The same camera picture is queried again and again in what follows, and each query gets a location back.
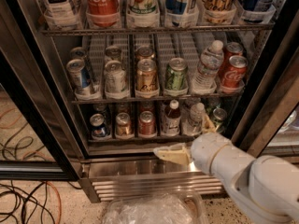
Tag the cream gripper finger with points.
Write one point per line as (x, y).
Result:
(207, 124)
(177, 153)

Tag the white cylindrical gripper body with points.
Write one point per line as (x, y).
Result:
(206, 152)

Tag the brown drink bottle white cap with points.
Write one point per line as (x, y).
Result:
(171, 119)

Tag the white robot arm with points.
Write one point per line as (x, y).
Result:
(266, 189)

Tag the clear water bottle bottom shelf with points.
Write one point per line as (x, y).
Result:
(194, 121)

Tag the clear water bottle shelf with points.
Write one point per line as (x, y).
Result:
(194, 121)
(209, 65)

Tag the green can bottom shelf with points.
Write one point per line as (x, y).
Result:
(218, 117)

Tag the green can shelf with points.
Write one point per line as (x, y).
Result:
(218, 117)
(175, 74)

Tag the red can bottom shelf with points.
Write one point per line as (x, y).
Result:
(146, 123)

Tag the green can middle shelf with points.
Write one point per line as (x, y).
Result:
(175, 74)

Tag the gold can bottom shelf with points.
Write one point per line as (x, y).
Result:
(123, 124)

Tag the gold can shelf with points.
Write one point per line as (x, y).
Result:
(146, 75)
(123, 124)

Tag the glass fridge door right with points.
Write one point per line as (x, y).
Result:
(265, 126)

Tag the glass fridge door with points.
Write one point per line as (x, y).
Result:
(265, 126)
(30, 132)

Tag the clear water bottle middle shelf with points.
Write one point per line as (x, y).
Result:
(209, 65)

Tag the gold can middle shelf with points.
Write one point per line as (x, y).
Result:
(146, 75)

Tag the blue can bottom shelf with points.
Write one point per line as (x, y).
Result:
(99, 126)

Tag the white can middle shelf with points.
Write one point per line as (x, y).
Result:
(115, 77)

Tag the stainless steel fridge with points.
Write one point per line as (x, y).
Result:
(114, 168)

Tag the blue silver can middle shelf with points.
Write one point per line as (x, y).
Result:
(80, 76)

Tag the gold brown bottle top shelf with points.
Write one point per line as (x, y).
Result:
(218, 11)

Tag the glass fridge door left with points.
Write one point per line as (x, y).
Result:
(30, 132)

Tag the red coca-cola bottle top shelf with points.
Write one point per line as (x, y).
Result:
(103, 12)

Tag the white label bottle top shelf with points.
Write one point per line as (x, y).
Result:
(63, 12)

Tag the clear plastic bin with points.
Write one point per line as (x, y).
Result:
(175, 207)

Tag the red coca-cola can front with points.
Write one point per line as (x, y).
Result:
(234, 71)

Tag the red coca-cola can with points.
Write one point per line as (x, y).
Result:
(234, 71)
(231, 49)

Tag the red coca-cola can rear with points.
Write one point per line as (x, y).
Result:
(231, 49)

